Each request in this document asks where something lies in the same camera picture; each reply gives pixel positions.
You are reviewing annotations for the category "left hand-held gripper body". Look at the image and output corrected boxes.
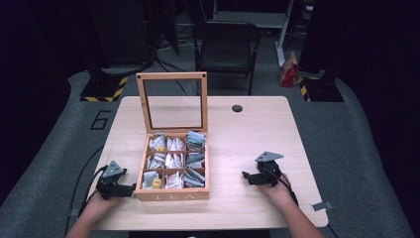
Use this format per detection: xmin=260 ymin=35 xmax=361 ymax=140
xmin=95 ymin=160 xmax=129 ymax=200

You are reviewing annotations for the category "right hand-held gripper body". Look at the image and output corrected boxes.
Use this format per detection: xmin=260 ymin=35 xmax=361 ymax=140
xmin=255 ymin=151 xmax=285 ymax=187

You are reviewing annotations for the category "wooden tea box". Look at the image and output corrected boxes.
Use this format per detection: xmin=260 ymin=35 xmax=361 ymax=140
xmin=135 ymin=70 xmax=211 ymax=202

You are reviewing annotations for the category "person's right hand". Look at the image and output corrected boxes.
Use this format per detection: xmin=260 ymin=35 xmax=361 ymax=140
xmin=257 ymin=172 xmax=293 ymax=208

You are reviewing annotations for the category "person's left hand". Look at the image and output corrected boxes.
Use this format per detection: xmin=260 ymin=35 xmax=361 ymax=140
xmin=82 ymin=190 xmax=125 ymax=218

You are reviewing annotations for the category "pile of tea bags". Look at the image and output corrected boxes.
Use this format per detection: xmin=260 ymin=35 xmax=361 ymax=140
xmin=142 ymin=130 xmax=207 ymax=190

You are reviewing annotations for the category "striped black stand base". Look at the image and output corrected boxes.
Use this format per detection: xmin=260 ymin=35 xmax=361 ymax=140
xmin=79 ymin=66 xmax=130 ymax=103
xmin=298 ymin=75 xmax=345 ymax=103

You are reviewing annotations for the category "red paper bag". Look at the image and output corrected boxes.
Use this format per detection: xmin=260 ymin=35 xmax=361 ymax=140
xmin=278 ymin=51 xmax=300 ymax=89

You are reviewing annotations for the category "black folding chair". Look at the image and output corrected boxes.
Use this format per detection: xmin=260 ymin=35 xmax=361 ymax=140
xmin=193 ymin=20 xmax=263 ymax=96

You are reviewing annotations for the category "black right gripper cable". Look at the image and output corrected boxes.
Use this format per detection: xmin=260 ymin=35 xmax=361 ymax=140
xmin=262 ymin=168 xmax=340 ymax=238

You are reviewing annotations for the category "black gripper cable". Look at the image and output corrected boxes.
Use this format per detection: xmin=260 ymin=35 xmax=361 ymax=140
xmin=63 ymin=146 xmax=110 ymax=236
xmin=262 ymin=168 xmax=340 ymax=238

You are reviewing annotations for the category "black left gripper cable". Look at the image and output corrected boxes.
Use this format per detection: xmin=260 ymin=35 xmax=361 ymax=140
xmin=63 ymin=146 xmax=110 ymax=236

